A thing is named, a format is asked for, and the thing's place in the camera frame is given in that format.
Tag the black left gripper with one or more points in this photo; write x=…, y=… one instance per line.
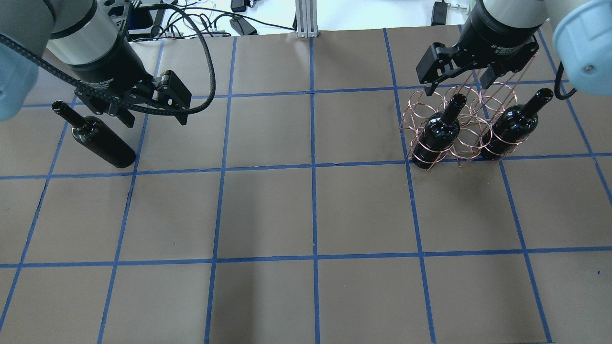
x=106, y=65

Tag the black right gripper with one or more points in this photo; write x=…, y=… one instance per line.
x=497, y=29

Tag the dark wine bottle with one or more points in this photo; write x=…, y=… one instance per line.
x=96, y=136
x=438, y=134

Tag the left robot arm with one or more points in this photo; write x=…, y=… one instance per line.
x=85, y=44

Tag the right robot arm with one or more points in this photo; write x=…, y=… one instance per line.
x=581, y=37

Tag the dark wine bottle in basket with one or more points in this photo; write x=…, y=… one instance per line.
x=438, y=134

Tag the black power brick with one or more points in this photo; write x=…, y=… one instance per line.
x=439, y=13

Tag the black power adapter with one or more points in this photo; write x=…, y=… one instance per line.
x=242, y=27

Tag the brown paper table cover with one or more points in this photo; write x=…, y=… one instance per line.
x=286, y=213

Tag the aluminium frame post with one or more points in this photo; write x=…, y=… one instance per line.
x=306, y=18

